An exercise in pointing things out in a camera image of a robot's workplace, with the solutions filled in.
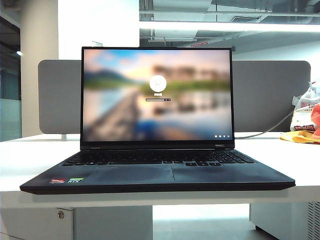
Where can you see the white drawer cabinet with lock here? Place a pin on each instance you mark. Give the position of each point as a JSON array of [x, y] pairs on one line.
[[105, 222]]

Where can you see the dark grey laptop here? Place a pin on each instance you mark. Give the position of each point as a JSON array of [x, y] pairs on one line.
[[160, 175]]

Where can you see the white divider bracket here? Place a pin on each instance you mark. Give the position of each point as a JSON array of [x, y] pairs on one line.
[[64, 136]]

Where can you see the small black ceiling device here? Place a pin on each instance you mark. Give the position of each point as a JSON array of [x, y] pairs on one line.
[[234, 48]]

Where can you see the metal wall plate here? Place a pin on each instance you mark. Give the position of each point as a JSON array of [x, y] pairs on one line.
[[98, 44]]

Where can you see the orange red plastic bag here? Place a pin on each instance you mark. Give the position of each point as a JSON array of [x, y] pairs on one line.
[[317, 120]]

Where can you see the grey felt desk divider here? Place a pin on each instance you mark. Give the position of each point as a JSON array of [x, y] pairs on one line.
[[60, 100]]

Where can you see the yellow cloth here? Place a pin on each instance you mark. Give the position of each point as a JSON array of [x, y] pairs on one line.
[[297, 138]]

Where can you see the grey hanging ceiling rail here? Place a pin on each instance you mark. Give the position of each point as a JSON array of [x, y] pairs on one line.
[[172, 39]]

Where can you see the white vented cabinet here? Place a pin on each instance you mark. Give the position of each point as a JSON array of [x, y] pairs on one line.
[[280, 217]]

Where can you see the white printed plastic bag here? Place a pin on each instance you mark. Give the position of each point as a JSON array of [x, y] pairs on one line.
[[303, 110]]

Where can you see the long ceiling light strip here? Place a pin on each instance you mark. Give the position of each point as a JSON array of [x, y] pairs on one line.
[[200, 25]]

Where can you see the round ceiling spot lamp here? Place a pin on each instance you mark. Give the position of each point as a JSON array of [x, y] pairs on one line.
[[19, 53]]

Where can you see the red ceiling sign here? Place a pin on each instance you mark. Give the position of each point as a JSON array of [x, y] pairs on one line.
[[199, 45]]

